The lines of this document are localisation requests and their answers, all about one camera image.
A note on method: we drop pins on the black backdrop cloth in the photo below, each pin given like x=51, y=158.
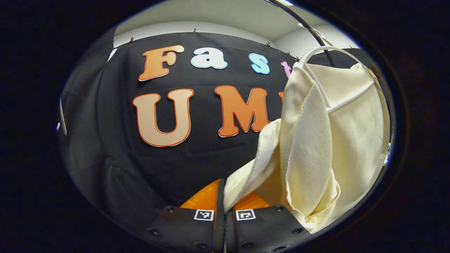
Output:
x=197, y=165

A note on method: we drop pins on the white hanger with bar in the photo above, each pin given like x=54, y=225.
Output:
x=63, y=119
x=351, y=96

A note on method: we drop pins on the cream button shirt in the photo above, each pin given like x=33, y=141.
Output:
x=309, y=151

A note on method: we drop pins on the black clothes rail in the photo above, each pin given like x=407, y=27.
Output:
x=302, y=21

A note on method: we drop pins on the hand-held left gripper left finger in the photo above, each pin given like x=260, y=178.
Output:
x=186, y=230

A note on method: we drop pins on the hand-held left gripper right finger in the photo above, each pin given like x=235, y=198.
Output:
x=267, y=230

